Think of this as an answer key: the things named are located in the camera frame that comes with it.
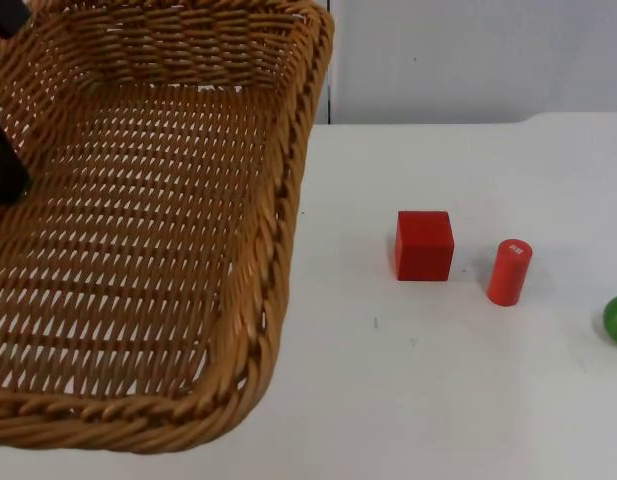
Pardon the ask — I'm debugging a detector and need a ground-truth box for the red cube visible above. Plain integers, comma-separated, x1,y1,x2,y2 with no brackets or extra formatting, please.
394,210,455,282

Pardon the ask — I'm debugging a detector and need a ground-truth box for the red cylinder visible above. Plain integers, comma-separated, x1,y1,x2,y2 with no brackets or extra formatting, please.
487,238,533,307

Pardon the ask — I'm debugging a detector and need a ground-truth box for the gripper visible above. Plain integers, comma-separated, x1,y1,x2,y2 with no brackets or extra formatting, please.
0,0,32,206

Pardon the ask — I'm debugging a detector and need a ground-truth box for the pale brown wicker basket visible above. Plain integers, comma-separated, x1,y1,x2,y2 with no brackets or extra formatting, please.
0,0,336,457

